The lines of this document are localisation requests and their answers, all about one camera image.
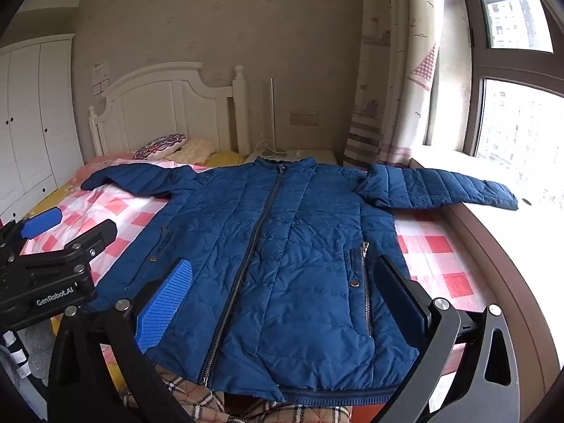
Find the printed curtain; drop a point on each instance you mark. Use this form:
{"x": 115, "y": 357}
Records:
{"x": 387, "y": 75}

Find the wall socket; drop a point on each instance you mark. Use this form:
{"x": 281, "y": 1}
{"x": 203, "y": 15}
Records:
{"x": 304, "y": 118}

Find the yellow pillow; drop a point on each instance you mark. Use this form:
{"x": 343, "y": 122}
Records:
{"x": 224, "y": 158}

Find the blue quilted jacket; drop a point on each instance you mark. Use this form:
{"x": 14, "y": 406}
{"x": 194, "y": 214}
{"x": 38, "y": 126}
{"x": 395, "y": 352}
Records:
{"x": 286, "y": 238}

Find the white nightstand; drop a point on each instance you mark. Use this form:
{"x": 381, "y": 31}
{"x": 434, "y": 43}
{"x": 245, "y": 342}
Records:
{"x": 322, "y": 156}

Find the window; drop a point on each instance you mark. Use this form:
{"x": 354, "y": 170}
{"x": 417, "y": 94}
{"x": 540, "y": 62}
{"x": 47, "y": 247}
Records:
{"x": 506, "y": 62}

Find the cream pillow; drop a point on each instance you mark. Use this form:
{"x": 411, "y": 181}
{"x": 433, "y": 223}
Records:
{"x": 198, "y": 150}

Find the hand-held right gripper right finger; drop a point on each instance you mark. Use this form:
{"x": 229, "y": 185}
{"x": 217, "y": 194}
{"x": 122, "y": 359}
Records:
{"x": 405, "y": 296}

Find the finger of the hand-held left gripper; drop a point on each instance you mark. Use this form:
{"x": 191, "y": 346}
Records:
{"x": 90, "y": 238}
{"x": 42, "y": 221}

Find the white wardrobe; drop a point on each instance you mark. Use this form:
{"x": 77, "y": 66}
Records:
{"x": 31, "y": 119}

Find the bay window sill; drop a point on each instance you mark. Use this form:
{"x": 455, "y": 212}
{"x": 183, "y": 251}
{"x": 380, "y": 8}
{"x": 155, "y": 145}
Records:
{"x": 489, "y": 255}

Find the cream wardrobe doors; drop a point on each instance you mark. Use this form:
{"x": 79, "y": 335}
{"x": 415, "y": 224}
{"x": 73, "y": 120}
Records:
{"x": 167, "y": 105}

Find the pink checked blanket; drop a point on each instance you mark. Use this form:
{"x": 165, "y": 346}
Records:
{"x": 119, "y": 211}

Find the beige plaid cloth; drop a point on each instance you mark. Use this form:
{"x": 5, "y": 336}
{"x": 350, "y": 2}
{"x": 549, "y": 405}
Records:
{"x": 185, "y": 402}

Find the purple patterned pillow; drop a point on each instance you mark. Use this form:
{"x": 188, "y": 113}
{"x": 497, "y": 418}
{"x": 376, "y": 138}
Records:
{"x": 158, "y": 146}

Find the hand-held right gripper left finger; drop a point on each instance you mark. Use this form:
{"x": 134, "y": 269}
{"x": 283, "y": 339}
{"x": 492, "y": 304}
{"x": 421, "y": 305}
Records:
{"x": 163, "y": 308}

